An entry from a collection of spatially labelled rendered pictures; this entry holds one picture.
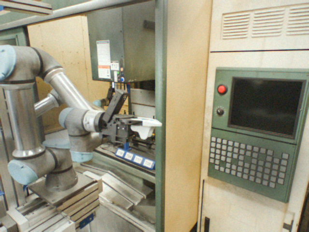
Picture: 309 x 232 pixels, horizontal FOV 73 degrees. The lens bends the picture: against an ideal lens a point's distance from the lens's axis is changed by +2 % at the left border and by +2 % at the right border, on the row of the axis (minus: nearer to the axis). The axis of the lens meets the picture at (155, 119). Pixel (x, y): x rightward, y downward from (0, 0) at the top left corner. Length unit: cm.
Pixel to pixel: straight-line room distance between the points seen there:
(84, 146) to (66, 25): 240
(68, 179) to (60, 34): 217
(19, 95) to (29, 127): 13
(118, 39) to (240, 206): 149
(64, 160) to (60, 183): 11
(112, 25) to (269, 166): 148
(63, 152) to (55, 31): 209
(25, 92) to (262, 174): 120
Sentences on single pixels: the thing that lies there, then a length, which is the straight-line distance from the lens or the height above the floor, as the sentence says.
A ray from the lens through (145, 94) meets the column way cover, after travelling 246.
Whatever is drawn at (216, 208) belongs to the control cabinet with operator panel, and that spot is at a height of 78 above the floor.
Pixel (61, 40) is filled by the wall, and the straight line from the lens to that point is 298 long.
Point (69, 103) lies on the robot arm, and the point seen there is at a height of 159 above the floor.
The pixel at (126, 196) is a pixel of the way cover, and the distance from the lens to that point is 177.
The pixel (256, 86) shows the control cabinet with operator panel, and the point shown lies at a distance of 120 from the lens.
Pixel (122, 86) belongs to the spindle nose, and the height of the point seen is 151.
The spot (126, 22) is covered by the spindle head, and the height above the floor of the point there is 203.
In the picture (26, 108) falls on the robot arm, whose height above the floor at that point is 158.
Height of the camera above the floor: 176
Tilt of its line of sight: 16 degrees down
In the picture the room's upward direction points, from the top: straight up
